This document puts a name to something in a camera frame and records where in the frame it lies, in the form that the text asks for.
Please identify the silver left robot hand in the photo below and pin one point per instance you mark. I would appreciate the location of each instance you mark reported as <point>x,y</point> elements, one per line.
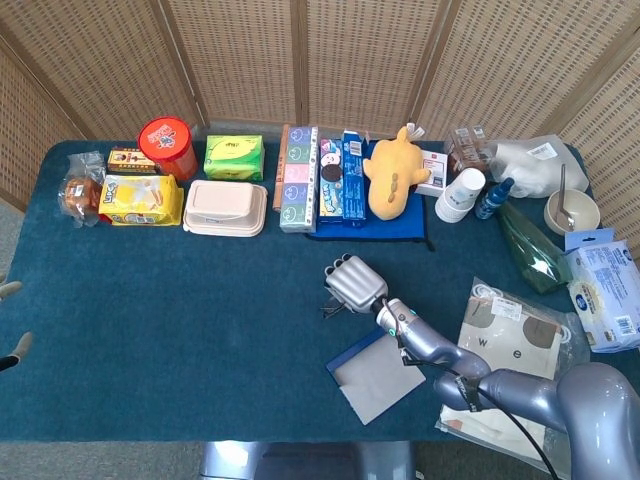
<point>12,287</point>

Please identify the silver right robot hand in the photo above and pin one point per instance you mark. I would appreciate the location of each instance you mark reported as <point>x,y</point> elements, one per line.
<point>357,287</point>

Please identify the black eyeglasses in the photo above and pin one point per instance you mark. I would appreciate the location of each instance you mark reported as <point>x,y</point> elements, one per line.
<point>332,310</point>

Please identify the grey blue pouch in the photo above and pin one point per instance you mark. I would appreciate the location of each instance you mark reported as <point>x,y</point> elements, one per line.
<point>375,385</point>

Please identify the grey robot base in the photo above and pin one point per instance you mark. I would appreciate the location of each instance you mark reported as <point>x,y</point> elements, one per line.
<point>300,462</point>

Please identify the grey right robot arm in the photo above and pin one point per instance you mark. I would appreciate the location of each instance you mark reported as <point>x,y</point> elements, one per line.
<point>500,390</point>

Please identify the blue fabric pouch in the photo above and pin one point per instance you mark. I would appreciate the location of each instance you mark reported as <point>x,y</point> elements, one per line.
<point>400,227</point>

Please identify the tall blue carton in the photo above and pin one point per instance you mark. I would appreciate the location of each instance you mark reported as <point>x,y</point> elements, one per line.
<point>354,185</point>

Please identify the blue sandwich cookie box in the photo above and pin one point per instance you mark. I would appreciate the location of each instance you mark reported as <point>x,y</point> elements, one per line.
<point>331,180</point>

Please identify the wrapped bread bun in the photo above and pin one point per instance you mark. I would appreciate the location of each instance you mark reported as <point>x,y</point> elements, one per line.
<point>80,192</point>

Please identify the yellow plush toy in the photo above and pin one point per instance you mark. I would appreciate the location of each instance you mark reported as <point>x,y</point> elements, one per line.
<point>395,175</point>

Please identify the pastel tissue multipack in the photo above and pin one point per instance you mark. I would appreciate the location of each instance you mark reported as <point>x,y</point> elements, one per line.
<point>299,180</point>

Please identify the white paper cup stack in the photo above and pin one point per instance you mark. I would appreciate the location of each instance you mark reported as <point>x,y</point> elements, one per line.
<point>460,197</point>

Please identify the small white box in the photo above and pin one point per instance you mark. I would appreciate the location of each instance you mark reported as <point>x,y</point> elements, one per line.
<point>434,172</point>

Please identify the blue carpet table cover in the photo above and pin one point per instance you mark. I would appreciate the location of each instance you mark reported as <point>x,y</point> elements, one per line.
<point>150,325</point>

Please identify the yellow biscuit package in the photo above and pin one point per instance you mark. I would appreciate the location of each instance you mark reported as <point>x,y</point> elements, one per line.
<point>140,200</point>

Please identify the beige lunch box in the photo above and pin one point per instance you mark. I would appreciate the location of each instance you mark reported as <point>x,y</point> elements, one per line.
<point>224,207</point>

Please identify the blue spray bottle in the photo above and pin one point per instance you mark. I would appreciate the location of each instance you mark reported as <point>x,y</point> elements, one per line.
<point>492,200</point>

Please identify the cream cloth in clear bag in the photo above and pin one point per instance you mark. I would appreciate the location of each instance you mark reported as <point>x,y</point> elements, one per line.
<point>515,340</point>

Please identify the small brown yellow box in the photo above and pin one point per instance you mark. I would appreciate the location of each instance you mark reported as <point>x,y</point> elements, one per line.
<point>130,161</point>

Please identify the brown snacks clear package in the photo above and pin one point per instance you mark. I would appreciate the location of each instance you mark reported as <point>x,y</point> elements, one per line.
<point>465,147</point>

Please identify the green tissue pack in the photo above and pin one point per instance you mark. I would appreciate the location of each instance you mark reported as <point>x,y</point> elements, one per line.
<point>234,157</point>

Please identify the orange canister red lid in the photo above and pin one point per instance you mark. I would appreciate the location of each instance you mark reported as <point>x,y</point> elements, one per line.
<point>167,142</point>

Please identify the white plastic bag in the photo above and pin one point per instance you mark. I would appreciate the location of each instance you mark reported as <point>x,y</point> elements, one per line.
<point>535,165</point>

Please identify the metal spoon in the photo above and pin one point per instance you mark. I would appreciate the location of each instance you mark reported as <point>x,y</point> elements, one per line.
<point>562,195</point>

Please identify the beige bowl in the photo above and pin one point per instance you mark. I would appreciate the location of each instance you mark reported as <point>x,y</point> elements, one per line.
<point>582,215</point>

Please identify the blue white wipes pack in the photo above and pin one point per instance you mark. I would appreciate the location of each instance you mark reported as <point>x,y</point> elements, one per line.
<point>610,295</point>

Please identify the rattan folding screen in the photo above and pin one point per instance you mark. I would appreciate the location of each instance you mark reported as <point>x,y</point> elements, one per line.
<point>240,60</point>

